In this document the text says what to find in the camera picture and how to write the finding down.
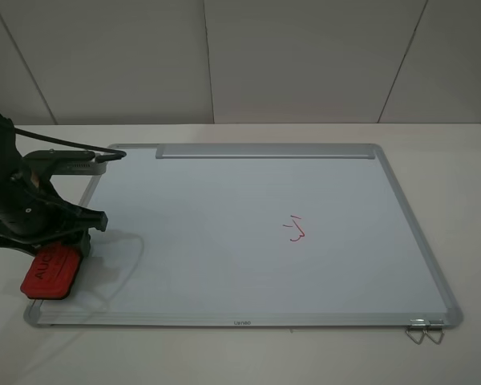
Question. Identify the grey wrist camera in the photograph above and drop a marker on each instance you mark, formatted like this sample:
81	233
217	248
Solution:
46	163

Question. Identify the right metal hanging clip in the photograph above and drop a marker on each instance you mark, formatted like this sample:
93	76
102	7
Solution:
434	331

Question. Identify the red whiteboard eraser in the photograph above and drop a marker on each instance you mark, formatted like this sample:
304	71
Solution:
52	273

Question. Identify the metal hanging clip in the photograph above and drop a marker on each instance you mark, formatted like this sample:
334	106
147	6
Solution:
434	331
416	330

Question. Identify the white aluminium-framed whiteboard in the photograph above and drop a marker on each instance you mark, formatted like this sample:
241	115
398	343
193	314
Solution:
252	243

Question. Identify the grey marker tray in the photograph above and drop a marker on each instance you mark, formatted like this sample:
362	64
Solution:
266	151

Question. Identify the left metal hanging clip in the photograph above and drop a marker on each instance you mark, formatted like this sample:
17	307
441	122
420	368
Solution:
416	330

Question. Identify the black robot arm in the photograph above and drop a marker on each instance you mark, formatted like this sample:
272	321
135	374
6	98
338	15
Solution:
11	161

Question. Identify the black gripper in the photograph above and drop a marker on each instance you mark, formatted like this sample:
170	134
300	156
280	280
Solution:
33	213

